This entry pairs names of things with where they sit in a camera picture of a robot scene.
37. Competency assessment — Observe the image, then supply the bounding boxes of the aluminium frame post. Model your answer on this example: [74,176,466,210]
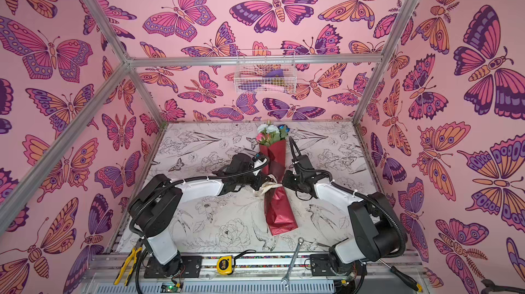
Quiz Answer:
[347,0,420,126]
[83,0,164,126]

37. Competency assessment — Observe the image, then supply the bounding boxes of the blue fake rose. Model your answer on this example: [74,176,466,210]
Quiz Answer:
[278,125,290,140]

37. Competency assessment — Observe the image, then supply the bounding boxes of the white wire basket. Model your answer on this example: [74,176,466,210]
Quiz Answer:
[232,48,298,95]

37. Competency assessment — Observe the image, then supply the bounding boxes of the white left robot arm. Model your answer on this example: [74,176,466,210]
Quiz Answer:
[128,153,269,276]

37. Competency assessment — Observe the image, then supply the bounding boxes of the small pink fake rose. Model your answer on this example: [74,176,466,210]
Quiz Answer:
[256,133,266,144]

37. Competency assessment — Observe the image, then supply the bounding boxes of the silver combination wrench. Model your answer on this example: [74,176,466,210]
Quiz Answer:
[280,237,304,288]

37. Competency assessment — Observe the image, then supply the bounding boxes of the white fake rose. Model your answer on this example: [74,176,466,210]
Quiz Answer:
[257,122,281,146]

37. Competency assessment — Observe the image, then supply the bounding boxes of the cream satin ribbon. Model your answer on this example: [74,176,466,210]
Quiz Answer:
[254,175,282,197]

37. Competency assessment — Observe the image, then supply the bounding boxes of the black yellow screwdriver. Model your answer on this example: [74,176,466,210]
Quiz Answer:
[379,259,422,293]

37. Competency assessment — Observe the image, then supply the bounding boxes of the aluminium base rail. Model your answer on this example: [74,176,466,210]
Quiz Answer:
[82,252,425,284]

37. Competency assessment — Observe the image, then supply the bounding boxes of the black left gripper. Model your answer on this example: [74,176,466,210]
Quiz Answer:
[234,166,272,192]

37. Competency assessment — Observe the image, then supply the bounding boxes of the dark red wrapping paper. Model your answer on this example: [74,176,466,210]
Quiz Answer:
[259,140,298,236]

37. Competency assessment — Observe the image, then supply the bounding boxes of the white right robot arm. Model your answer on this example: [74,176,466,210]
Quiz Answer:
[282,155,407,274]

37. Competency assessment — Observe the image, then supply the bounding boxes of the yellow handled pliers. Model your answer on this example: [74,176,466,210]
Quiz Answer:
[113,241,143,287]

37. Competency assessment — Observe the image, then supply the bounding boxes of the green circuit board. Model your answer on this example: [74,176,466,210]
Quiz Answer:
[161,283,182,293]

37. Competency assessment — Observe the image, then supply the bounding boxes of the aluminium frame post left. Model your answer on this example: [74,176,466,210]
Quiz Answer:
[83,0,164,126]

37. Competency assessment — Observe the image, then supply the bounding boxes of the yellow tape measure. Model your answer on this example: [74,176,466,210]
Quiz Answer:
[216,255,235,276]

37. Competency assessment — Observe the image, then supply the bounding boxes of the aluminium frame crossbar back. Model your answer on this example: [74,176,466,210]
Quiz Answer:
[128,54,383,68]

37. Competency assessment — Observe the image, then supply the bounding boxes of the aluminium frame post right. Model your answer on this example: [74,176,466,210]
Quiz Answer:
[347,0,420,126]

